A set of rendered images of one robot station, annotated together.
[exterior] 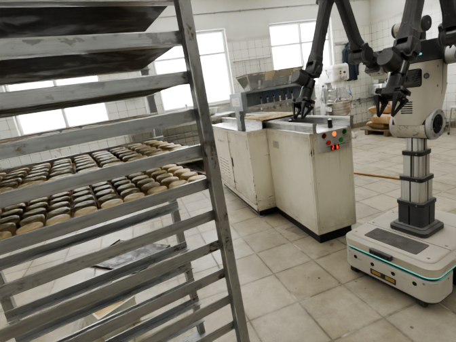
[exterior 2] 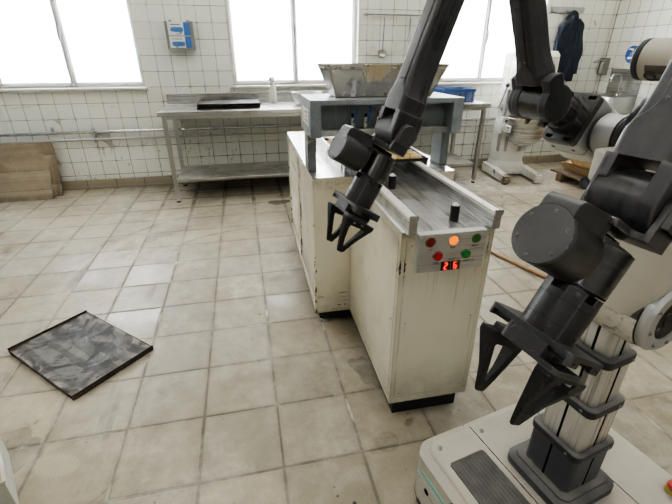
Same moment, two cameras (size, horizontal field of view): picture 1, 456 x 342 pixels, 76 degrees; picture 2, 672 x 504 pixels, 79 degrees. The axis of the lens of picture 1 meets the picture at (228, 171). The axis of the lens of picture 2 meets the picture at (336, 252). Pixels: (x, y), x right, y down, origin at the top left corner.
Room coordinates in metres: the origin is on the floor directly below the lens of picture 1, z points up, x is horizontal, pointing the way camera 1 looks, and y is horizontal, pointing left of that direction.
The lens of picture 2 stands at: (0.71, -0.44, 1.36)
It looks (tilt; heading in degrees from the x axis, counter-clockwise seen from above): 26 degrees down; 4
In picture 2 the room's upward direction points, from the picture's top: straight up
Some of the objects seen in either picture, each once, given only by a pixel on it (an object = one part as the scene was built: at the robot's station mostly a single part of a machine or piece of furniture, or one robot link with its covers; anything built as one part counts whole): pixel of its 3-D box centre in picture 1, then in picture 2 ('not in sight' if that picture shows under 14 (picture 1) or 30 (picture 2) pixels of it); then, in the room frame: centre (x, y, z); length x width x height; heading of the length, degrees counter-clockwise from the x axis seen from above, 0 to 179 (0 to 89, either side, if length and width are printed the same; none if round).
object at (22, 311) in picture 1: (108, 277); not in sight; (0.97, 0.50, 0.60); 0.64 x 0.03 x 0.03; 117
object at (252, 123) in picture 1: (237, 122); (321, 142); (3.20, -0.19, 0.88); 1.28 x 0.01 x 0.07; 15
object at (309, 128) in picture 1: (256, 122); (344, 155); (2.86, -0.35, 0.87); 2.01 x 0.03 x 0.07; 15
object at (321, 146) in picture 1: (332, 139); (449, 249); (1.95, -0.74, 0.77); 0.24 x 0.04 x 0.14; 105
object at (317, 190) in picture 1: (307, 174); (404, 280); (2.30, -0.65, 0.45); 0.70 x 0.34 x 0.90; 15
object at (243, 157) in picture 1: (260, 158); (353, 211); (3.25, -0.39, 0.42); 1.28 x 0.72 x 0.84; 15
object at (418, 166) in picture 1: (416, 184); (581, 405); (1.53, -1.03, 0.53); 0.11 x 0.11 x 0.40; 27
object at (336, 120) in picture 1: (282, 117); (396, 153); (2.94, -0.63, 0.87); 2.01 x 0.03 x 0.07; 15
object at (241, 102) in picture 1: (273, 106); (377, 132); (2.79, -0.52, 1.01); 0.72 x 0.33 x 0.34; 105
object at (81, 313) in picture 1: (114, 297); not in sight; (0.97, 0.50, 0.51); 0.64 x 0.03 x 0.03; 117
